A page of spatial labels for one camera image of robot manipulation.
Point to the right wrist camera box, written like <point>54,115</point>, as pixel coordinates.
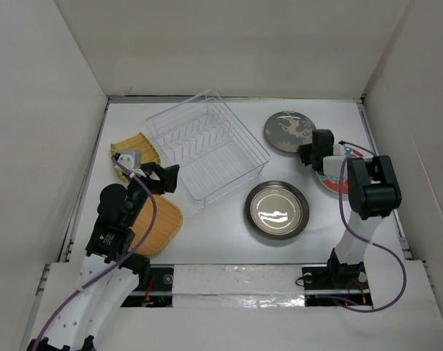
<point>332,165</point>

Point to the brown-rimmed cream plate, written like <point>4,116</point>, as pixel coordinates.
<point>277,210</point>

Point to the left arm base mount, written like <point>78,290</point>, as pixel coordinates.
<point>155,292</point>

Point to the orange bamboo tray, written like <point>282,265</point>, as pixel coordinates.
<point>168,222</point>

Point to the grey reindeer plate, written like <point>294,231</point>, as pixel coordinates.
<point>288,130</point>

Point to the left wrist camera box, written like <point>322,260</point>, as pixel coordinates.
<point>129,161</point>

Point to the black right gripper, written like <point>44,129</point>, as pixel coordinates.
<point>305,150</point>

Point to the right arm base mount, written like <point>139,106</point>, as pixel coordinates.
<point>320,290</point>

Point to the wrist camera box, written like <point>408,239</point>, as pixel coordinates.
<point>332,165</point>
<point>129,161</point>

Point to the teal and red floral plate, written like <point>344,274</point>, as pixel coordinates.
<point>332,183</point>

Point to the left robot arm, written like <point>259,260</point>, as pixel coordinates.
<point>111,267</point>

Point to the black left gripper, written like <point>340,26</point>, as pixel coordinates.
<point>167,177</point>

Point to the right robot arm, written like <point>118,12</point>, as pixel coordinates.
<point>373,194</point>

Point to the green-rimmed bamboo tray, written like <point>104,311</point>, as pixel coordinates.
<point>138,142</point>

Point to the white wire dish rack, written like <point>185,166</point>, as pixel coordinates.
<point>215,150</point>

